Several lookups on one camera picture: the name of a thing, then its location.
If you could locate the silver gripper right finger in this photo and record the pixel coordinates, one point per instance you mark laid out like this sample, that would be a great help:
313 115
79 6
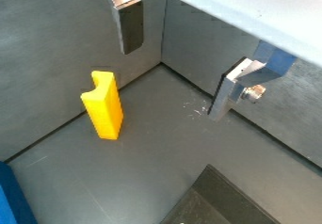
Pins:
242 81

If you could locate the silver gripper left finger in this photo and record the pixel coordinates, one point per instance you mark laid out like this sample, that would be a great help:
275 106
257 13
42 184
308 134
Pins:
128 16

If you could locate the yellow arch block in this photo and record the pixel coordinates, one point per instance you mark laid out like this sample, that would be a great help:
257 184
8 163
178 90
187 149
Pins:
103 106

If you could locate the blue foam shape board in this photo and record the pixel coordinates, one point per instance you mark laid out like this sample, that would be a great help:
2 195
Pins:
15 209

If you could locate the black curved holder stand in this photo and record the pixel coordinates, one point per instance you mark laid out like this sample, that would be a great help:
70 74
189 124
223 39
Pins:
215 201

